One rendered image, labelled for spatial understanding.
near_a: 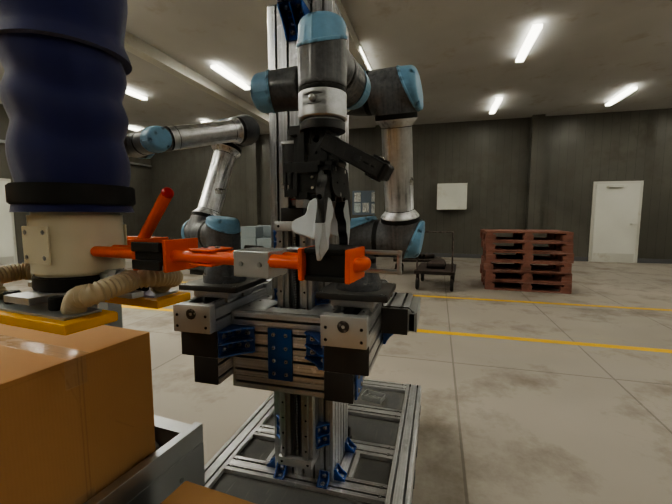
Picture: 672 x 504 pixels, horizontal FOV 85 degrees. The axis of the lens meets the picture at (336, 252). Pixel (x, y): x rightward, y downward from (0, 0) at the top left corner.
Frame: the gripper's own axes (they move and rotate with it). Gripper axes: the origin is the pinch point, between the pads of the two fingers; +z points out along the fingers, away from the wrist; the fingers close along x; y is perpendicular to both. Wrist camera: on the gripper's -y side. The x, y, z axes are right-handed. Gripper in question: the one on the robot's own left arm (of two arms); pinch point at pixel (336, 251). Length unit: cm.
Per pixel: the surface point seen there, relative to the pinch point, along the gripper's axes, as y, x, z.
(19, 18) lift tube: 55, 11, -41
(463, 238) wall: 25, -1102, 55
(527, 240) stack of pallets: -94, -623, 32
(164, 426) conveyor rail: 72, -31, 61
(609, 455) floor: -88, -171, 121
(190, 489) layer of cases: 49, -17, 67
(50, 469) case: 65, 7, 49
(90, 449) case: 64, -2, 50
